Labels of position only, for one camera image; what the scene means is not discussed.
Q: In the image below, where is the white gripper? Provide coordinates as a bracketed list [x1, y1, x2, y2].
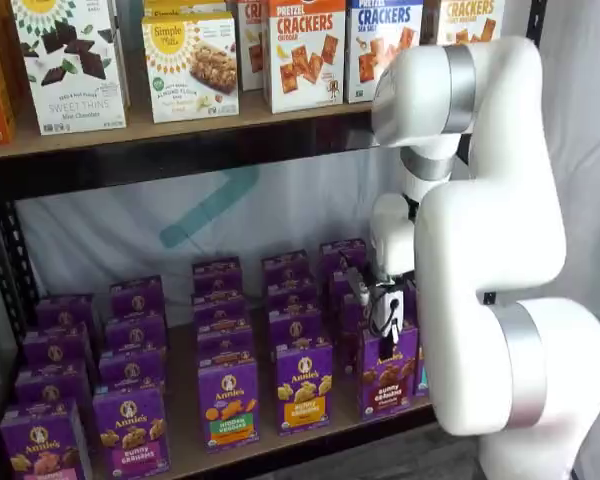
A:
[371, 278, 410, 360]

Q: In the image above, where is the purple box brown patch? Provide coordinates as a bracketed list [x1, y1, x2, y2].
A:
[319, 241, 367, 277]
[361, 322, 422, 422]
[328, 269, 369, 311]
[338, 294, 381, 369]

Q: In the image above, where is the purple box teal patch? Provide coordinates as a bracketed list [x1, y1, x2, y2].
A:
[415, 344, 432, 399]

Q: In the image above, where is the purple box orange patch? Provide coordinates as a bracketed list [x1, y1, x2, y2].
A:
[268, 308, 327, 349]
[265, 278, 317, 314]
[261, 249, 311, 284]
[275, 339, 334, 437]

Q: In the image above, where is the purple box green patch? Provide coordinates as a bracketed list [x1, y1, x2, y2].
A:
[191, 256, 244, 299]
[197, 342, 257, 365]
[193, 293, 250, 325]
[196, 318, 254, 349]
[197, 357, 261, 455]

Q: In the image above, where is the purple box magenta patch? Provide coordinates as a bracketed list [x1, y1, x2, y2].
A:
[98, 347, 168, 395]
[104, 312, 169, 357]
[109, 275, 167, 320]
[92, 382, 172, 475]

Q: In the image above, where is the blue crackers sea salt box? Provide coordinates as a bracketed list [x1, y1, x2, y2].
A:
[345, 0, 425, 105]

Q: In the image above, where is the orange pretzel crackers cheddar box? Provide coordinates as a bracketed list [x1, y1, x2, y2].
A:
[236, 0, 269, 93]
[263, 0, 347, 115]

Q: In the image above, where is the yellow crackers box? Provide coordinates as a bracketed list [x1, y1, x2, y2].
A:
[436, 0, 506, 48]

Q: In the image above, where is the yellow almond flour bars box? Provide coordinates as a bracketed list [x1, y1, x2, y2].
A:
[142, 0, 230, 19]
[140, 11, 241, 125]

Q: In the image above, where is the white Sweet Thins box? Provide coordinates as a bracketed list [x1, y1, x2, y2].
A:
[110, 0, 132, 109]
[9, 0, 129, 137]

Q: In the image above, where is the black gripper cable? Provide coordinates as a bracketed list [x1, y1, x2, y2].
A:
[373, 283, 402, 324]

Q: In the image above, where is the black metal shelf frame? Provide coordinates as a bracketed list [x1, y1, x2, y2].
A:
[0, 0, 549, 480]

